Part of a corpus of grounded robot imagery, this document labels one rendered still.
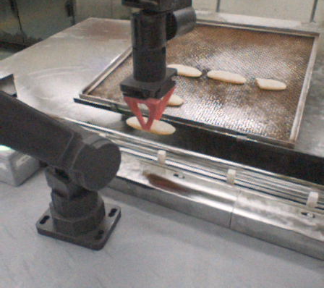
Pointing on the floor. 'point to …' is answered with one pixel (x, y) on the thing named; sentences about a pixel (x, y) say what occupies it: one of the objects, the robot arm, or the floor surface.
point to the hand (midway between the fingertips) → (150, 121)
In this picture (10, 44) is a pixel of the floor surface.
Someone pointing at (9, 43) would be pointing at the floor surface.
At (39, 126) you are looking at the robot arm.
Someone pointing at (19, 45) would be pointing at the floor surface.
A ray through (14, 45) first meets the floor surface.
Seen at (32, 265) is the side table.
